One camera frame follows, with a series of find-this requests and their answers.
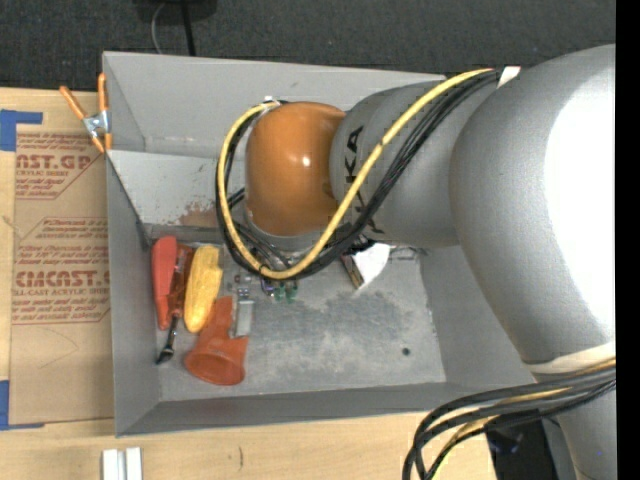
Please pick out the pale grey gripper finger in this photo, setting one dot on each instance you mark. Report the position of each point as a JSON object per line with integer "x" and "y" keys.
{"x": 244, "y": 318}

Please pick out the orange plastic cup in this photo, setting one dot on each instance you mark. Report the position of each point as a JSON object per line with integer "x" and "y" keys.
{"x": 217, "y": 358}

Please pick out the yellow toy corn cob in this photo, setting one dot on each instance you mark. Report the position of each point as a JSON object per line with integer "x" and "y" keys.
{"x": 202, "y": 288}

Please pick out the grey metal bin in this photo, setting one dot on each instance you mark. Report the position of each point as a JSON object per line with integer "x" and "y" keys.
{"x": 345, "y": 333}

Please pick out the brown cardboard board red print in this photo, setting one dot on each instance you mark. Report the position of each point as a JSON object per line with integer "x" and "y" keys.
{"x": 60, "y": 268}

